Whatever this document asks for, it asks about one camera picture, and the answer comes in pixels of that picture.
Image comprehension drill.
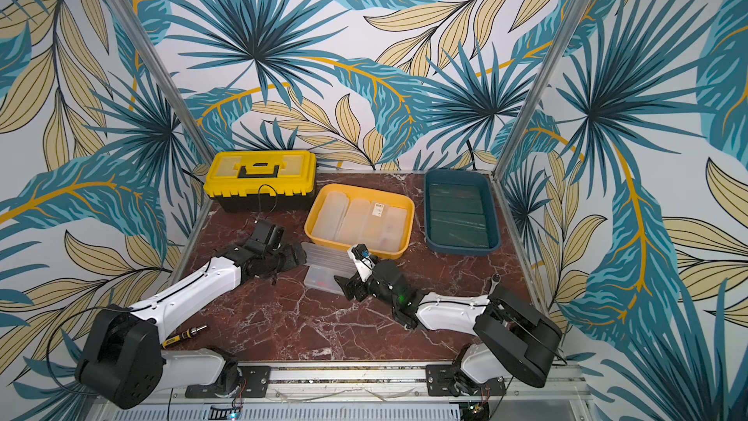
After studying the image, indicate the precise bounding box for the right aluminium frame post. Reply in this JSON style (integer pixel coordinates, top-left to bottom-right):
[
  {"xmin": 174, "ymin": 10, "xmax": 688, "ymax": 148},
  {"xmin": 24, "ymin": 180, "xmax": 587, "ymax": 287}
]
[{"xmin": 492, "ymin": 0, "xmax": 591, "ymax": 184}]

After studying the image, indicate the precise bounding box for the teal plastic tray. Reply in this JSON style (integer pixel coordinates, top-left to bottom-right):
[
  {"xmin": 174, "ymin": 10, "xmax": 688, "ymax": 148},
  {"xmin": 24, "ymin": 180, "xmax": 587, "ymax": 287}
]
[{"xmin": 424, "ymin": 170, "xmax": 501, "ymax": 256}]

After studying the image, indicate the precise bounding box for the aluminium front rail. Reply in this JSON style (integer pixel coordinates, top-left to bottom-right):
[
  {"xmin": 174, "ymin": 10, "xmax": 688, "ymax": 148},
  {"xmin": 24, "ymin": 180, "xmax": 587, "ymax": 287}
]
[{"xmin": 84, "ymin": 362, "xmax": 600, "ymax": 420}]

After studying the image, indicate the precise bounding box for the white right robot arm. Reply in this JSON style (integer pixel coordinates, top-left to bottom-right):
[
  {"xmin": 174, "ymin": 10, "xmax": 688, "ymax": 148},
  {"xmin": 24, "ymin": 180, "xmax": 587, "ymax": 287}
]
[{"xmin": 334, "ymin": 251, "xmax": 562, "ymax": 396}]

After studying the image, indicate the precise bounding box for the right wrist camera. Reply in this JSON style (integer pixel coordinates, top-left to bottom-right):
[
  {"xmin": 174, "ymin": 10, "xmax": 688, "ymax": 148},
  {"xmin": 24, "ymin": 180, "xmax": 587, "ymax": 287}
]
[{"xmin": 347, "ymin": 244, "xmax": 379, "ymax": 283}]

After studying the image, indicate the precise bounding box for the clear pencil case labelled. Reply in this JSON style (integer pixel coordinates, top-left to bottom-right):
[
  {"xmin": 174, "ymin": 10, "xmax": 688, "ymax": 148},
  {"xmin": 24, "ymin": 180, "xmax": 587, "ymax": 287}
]
[{"xmin": 360, "ymin": 202, "xmax": 389, "ymax": 251}]

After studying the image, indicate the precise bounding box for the silver green ratchet wrench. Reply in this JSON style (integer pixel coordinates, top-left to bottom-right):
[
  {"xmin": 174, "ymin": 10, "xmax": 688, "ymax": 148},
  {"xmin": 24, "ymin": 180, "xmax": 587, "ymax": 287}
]
[{"xmin": 488, "ymin": 274, "xmax": 502, "ymax": 294}]

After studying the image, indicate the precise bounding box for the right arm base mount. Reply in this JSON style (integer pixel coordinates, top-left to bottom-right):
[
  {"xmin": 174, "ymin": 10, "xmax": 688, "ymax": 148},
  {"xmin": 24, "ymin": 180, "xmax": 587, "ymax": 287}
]
[{"xmin": 425, "ymin": 364, "xmax": 506, "ymax": 397}]

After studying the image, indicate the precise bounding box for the yellow plastic tray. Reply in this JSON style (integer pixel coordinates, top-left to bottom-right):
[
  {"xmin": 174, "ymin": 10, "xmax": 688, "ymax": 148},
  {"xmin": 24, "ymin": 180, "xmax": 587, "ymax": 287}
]
[{"xmin": 304, "ymin": 183, "xmax": 415, "ymax": 259}]

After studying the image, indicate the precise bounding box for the clear ribbed pencil case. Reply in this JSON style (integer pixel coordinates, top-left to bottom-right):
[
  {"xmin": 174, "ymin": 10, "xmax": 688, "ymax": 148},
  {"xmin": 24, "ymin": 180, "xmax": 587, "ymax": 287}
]
[{"xmin": 301, "ymin": 243, "xmax": 356, "ymax": 272}]

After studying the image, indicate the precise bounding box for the clear pencil case pink inside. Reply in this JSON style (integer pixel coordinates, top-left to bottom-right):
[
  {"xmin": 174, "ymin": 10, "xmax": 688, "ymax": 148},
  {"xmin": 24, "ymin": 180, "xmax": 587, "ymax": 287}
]
[{"xmin": 304, "ymin": 266, "xmax": 353, "ymax": 295}]

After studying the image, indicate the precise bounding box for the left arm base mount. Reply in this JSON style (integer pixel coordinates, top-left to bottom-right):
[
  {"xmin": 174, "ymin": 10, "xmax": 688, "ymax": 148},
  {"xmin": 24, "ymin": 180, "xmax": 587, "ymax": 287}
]
[{"xmin": 185, "ymin": 364, "xmax": 271, "ymax": 401}]

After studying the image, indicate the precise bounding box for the black yellow screwdriver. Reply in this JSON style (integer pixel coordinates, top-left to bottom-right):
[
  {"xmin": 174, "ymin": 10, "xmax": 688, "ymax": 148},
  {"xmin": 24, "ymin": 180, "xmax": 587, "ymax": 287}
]
[{"xmin": 162, "ymin": 325, "xmax": 208, "ymax": 349}]

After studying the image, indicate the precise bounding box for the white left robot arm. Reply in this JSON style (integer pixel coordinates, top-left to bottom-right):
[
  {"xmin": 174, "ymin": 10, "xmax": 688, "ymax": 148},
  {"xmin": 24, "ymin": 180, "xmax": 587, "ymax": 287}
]
[{"xmin": 75, "ymin": 220, "xmax": 307, "ymax": 409}]

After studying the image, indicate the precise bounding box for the aluminium frame post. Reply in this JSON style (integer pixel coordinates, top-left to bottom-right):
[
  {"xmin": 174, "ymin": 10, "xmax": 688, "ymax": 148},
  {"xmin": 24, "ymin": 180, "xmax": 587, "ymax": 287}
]
[
  {"xmin": 492, "ymin": 0, "xmax": 591, "ymax": 184},
  {"xmin": 105, "ymin": 0, "xmax": 215, "ymax": 162}
]

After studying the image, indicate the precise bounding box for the yellow black toolbox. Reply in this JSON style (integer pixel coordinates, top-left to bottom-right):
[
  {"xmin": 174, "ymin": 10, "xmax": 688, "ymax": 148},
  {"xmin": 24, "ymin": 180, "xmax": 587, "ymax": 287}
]
[{"xmin": 204, "ymin": 150, "xmax": 318, "ymax": 214}]

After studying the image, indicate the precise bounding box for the left aluminium frame post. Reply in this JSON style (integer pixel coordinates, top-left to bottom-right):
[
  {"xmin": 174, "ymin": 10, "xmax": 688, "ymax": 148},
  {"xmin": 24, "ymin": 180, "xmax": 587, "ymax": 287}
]
[{"xmin": 105, "ymin": 0, "xmax": 215, "ymax": 162}]

